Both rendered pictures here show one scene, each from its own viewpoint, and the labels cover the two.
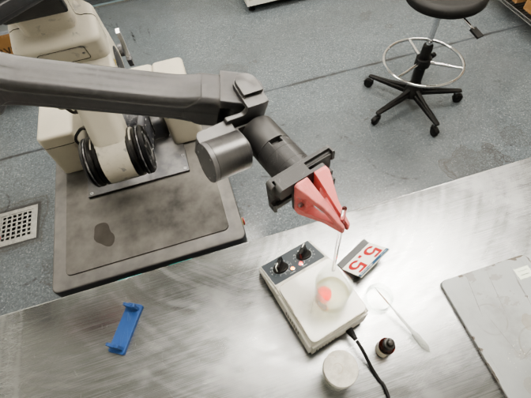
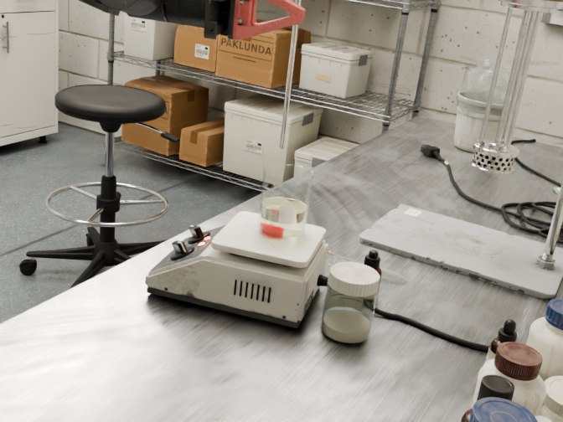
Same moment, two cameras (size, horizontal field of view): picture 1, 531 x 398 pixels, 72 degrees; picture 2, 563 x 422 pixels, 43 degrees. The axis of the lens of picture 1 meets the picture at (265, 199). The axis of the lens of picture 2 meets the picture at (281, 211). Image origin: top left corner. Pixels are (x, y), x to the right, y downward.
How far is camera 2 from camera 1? 72 cm
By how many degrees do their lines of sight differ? 53
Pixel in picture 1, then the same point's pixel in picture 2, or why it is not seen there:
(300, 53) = not seen: outside the picture
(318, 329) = (298, 253)
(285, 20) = not seen: outside the picture
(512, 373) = (481, 265)
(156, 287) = not seen: outside the picture
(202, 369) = (167, 404)
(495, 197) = (333, 183)
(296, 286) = (231, 235)
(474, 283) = (386, 229)
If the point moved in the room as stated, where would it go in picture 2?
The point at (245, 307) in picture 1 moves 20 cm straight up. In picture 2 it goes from (162, 328) to (172, 162)
